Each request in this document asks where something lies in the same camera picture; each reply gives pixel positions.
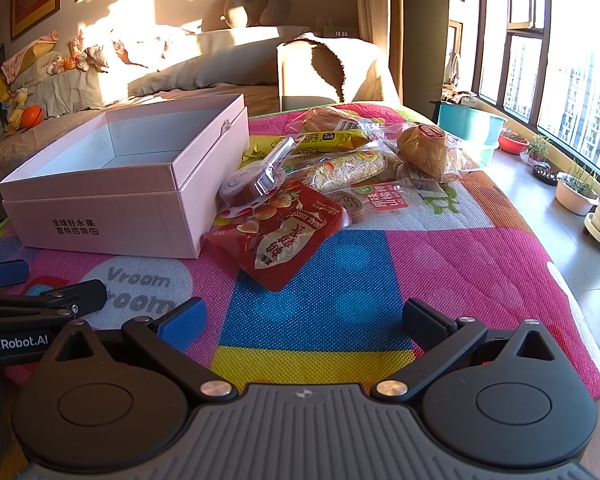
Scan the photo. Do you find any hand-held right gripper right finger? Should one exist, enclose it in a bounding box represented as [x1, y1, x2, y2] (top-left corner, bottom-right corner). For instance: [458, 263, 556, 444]
[370, 298, 559, 404]

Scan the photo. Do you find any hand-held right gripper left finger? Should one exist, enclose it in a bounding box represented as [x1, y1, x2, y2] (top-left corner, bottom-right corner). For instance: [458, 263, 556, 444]
[42, 296, 241, 404]

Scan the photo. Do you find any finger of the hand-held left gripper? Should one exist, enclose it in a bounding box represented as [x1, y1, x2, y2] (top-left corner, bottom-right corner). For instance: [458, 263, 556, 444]
[0, 260, 30, 292]
[0, 279, 107, 319]

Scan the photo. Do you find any pink cardboard box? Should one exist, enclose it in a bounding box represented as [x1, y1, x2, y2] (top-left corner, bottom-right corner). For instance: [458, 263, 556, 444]
[0, 93, 251, 260]

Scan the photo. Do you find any clear hawthorn snack packet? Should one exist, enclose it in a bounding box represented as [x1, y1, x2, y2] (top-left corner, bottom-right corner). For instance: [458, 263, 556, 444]
[325, 177, 449, 226]

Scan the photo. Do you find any clear jelly cup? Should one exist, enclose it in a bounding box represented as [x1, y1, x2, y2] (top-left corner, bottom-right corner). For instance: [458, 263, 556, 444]
[218, 136, 297, 209]

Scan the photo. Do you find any round bun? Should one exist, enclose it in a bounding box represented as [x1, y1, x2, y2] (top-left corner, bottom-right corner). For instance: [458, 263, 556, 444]
[396, 124, 481, 184]

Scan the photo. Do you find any vacuum packed corn cob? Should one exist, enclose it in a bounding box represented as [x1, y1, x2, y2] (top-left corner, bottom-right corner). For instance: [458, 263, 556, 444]
[280, 147, 406, 194]

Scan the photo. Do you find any yellow cheese snack packet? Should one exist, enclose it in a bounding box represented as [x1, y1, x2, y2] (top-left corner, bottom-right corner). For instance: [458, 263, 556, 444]
[245, 130, 376, 162]

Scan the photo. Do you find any long bread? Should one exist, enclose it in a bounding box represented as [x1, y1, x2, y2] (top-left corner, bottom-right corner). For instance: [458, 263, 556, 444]
[300, 106, 386, 136]

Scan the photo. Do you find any colourful play mat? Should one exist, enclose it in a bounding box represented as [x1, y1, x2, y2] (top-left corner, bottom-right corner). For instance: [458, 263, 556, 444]
[0, 102, 600, 401]

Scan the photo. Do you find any red snack packet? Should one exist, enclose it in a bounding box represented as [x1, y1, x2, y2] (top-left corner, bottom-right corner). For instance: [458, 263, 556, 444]
[201, 181, 345, 292]

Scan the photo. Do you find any yellow plush toy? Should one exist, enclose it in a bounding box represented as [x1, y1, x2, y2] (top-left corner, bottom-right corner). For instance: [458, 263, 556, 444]
[0, 75, 31, 134]

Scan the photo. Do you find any small grey cushion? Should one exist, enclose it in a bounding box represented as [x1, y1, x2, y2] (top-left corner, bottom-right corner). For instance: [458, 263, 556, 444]
[24, 66, 131, 117]

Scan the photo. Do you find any white pot with plant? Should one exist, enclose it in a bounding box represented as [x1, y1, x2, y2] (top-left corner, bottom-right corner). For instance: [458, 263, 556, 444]
[555, 160, 600, 216]

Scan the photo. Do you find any red plastic basin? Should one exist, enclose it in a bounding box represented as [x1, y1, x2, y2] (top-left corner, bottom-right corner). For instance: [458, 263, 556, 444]
[498, 130, 530, 155]

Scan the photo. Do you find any teal plastic basin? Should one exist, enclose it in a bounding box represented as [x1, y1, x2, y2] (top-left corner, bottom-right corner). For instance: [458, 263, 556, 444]
[437, 101, 509, 147]

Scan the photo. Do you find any small green plant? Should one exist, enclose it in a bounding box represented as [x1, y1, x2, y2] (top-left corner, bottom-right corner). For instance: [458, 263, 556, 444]
[526, 134, 551, 162]

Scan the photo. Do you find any yellow pink pillow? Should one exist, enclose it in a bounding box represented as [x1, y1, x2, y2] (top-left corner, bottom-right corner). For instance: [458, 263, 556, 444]
[1, 31, 61, 84]

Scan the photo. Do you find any beige sofa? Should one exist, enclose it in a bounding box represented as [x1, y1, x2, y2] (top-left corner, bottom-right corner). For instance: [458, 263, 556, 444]
[0, 25, 401, 221]

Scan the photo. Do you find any large grey pillow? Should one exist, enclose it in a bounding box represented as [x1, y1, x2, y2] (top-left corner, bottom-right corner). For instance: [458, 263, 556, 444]
[129, 26, 312, 97]

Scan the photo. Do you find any green digital clock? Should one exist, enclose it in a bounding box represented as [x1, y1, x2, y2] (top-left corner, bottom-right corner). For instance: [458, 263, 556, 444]
[322, 26, 361, 41]

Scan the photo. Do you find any beige curtain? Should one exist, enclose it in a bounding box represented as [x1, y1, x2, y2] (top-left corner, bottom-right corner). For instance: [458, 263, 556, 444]
[352, 0, 407, 107]

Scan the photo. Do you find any beige neck pillow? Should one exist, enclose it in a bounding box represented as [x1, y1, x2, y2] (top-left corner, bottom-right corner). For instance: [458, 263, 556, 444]
[223, 0, 281, 29]

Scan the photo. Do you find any window frame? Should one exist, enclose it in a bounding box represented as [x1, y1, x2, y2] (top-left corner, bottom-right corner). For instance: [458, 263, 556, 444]
[472, 0, 600, 173]

